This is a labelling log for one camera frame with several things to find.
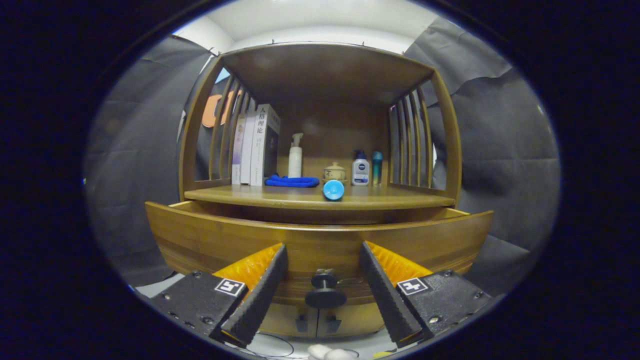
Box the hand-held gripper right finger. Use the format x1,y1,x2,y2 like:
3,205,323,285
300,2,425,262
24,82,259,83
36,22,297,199
358,241,493,349

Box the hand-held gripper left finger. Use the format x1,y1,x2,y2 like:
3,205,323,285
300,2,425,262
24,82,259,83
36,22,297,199
149,243,289,349

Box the wooden drawer with black knob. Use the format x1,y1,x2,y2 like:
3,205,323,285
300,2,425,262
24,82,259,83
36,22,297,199
145,200,495,309

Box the blue and white cosmetic tube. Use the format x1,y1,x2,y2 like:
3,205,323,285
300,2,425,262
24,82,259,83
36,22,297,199
322,179,345,201

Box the wooden cabinet door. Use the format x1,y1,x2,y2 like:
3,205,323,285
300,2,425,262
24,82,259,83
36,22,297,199
317,301,386,339
260,301,319,337

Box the wooden countertop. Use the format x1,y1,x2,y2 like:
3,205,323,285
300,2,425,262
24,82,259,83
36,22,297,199
184,184,457,211

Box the wooden cabinet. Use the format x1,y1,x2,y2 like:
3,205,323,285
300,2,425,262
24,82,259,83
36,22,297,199
178,42,463,338

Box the blue folded cloth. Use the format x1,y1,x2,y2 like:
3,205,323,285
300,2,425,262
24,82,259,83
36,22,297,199
265,174,321,188

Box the white lotion bottle blue cap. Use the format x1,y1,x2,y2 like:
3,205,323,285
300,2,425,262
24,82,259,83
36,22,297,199
351,150,371,187

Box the teal slim bottle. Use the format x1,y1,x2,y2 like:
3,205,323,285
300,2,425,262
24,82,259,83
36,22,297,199
371,151,384,187

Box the beige lidded ceramic teacup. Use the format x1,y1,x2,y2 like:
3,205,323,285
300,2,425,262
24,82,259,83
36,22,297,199
322,162,347,183

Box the white pump bottle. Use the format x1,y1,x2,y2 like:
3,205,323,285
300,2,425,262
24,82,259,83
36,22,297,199
288,132,304,179

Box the thick white and black book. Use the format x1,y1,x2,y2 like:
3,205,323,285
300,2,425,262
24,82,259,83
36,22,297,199
250,104,281,187

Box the thin white book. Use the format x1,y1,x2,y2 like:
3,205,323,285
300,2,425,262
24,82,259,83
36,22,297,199
240,111,258,186

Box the thin purple spine book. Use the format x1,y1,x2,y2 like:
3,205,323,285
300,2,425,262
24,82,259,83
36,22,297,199
231,114,247,185

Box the black floor cables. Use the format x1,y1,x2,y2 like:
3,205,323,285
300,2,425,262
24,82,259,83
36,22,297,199
250,331,361,360

